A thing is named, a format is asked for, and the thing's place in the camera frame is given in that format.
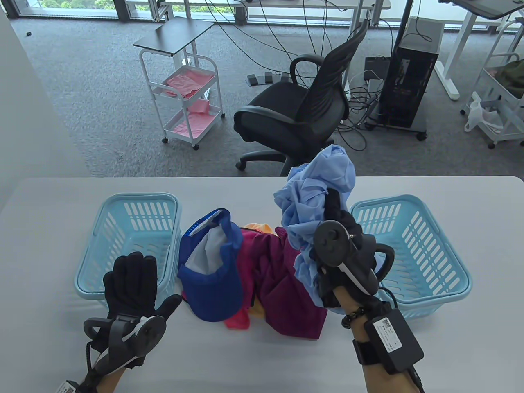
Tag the black hand controller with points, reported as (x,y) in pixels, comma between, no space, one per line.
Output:
(139,335)
(329,239)

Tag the black office chair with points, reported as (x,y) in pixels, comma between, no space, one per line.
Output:
(286,102)

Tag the person's right forearm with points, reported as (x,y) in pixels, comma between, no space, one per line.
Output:
(387,382)

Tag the long white desk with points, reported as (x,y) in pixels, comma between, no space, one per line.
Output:
(327,3)

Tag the blue cap apparel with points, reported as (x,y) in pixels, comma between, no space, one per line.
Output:
(213,290)

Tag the black monitor pole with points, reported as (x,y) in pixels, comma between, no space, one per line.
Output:
(403,20)

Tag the pink towel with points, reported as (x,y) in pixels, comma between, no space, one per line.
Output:
(237,321)

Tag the grey metal frame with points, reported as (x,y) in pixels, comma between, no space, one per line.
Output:
(157,10)

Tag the person's left forearm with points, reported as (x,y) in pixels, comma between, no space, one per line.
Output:
(108,382)

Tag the maroon apparel garment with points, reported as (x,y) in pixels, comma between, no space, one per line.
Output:
(286,286)

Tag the light blue hand basket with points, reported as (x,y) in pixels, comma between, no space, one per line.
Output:
(425,262)
(123,237)

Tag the grey foot pedals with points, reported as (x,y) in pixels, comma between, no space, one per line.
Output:
(262,78)

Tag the light blue shirt apparel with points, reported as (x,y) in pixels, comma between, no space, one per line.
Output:
(319,184)

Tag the white standing desk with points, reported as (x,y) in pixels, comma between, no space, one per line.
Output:
(455,57)

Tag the pink cloth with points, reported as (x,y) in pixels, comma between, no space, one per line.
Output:
(192,125)
(190,80)
(199,106)

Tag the person's right hand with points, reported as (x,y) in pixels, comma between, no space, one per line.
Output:
(337,206)

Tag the white rolling cart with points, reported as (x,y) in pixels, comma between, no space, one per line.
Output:
(187,123)

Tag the person's left hand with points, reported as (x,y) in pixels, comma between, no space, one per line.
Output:
(131,286)

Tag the white plastic bag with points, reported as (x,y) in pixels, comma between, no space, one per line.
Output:
(483,116)

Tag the black wrist sensor box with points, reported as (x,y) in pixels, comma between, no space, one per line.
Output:
(65,387)
(393,339)

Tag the yellow towel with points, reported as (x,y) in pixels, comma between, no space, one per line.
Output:
(260,226)

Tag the olive green bag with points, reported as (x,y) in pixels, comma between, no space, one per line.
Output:
(511,75)

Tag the black computer tower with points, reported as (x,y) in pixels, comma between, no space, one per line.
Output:
(407,86)
(425,32)

